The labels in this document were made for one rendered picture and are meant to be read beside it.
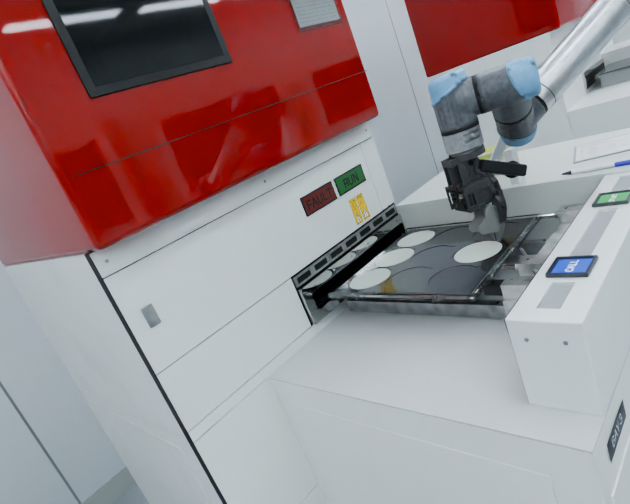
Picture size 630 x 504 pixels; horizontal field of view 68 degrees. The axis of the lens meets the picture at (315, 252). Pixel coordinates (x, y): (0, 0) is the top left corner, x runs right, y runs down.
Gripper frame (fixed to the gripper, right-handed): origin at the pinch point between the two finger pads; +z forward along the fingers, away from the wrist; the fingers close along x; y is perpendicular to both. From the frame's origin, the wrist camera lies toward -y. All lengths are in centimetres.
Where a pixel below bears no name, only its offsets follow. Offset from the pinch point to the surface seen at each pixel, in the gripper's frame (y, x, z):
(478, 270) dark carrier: 11.4, 7.8, 1.3
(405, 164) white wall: -112, -281, 31
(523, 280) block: 10.9, 20.3, 0.4
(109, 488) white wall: 148, -125, 84
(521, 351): 24.6, 36.2, 0.2
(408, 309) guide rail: 23.8, -3.5, 7.9
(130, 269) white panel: 70, 0, -25
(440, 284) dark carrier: 19.1, 5.8, 1.3
